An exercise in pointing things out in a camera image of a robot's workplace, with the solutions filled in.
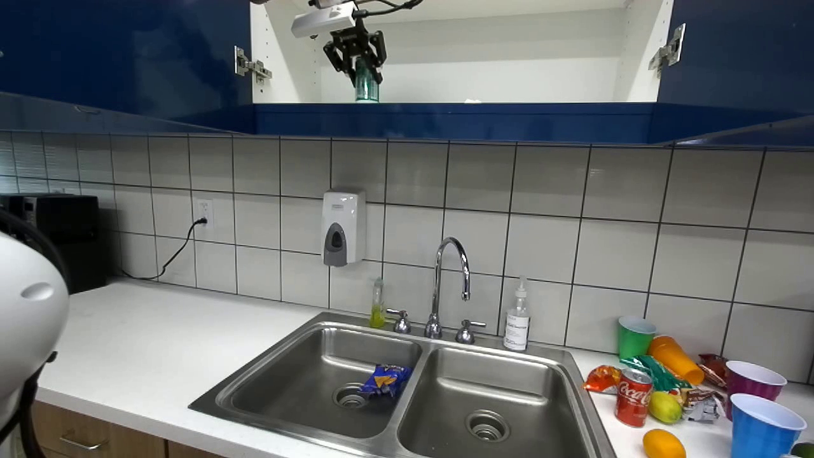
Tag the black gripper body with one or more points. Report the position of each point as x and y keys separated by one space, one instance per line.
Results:
x=357 y=42

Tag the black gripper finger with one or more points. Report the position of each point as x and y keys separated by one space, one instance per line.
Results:
x=342 y=61
x=378 y=61

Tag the green soda can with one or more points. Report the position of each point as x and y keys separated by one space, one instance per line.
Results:
x=366 y=81

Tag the blue upper cabinet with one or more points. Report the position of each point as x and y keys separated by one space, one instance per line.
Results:
x=456 y=70

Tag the stainless steel double sink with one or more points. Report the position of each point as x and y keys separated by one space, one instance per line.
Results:
x=465 y=400

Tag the open blue cabinet door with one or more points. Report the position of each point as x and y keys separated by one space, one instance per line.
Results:
x=745 y=53

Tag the red cola can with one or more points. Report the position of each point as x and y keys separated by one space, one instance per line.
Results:
x=632 y=397

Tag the wooden lower cabinet drawers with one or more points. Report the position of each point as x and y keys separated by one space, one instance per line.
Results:
x=66 y=432

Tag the yellow dish soap bottle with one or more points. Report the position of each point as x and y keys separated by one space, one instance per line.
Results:
x=378 y=316

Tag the chrome faucet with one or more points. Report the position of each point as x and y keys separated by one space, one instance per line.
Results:
x=434 y=325

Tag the black appliance on counter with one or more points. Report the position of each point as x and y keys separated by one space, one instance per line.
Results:
x=72 y=224

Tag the clear hand soap pump bottle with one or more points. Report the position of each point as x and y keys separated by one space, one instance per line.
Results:
x=518 y=320

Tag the blue chip bag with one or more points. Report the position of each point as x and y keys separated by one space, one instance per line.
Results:
x=389 y=379

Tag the green plastic cup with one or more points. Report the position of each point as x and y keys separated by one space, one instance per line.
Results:
x=635 y=336

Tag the red orange snack bag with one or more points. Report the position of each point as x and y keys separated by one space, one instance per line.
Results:
x=605 y=376

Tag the orange plastic cup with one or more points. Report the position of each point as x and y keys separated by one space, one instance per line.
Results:
x=671 y=355

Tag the yellow green apple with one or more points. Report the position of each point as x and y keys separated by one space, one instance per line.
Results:
x=666 y=407

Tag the orange fruit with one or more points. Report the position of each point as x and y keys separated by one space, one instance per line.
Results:
x=663 y=442

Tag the purple plastic cup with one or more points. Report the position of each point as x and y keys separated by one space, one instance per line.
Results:
x=747 y=376

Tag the blue plastic cup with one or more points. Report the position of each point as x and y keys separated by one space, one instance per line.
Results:
x=763 y=427

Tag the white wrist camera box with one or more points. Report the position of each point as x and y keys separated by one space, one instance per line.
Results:
x=324 y=15

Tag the white wall soap dispenser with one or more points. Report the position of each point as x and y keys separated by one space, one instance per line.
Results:
x=342 y=227

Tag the white wall outlet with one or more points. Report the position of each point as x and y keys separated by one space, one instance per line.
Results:
x=202 y=220

